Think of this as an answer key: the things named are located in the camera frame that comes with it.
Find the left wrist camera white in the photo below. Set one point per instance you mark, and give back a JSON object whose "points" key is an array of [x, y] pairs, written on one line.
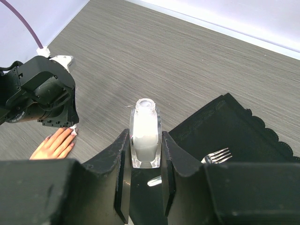
{"points": [[67, 61]]}

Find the black cloth placemat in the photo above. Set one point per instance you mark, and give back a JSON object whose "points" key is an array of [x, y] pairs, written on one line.
{"points": [[222, 123]]}

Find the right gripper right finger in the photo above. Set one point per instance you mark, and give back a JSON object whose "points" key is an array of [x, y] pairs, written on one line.
{"points": [[228, 193]]}

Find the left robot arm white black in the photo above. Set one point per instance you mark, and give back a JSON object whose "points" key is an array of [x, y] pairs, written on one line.
{"points": [[10, 92]]}

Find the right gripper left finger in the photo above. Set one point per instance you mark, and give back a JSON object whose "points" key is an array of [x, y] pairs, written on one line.
{"points": [[66, 192]]}

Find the clear nail polish bottle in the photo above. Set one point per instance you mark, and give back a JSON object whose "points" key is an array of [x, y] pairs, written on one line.
{"points": [[145, 135]]}

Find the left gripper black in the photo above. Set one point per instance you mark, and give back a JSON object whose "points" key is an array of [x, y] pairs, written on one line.
{"points": [[49, 94]]}

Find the silver fork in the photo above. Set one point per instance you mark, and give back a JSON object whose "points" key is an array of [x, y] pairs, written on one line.
{"points": [[216, 157]]}

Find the mannequin hand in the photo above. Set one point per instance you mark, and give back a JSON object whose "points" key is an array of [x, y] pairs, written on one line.
{"points": [[56, 146]]}

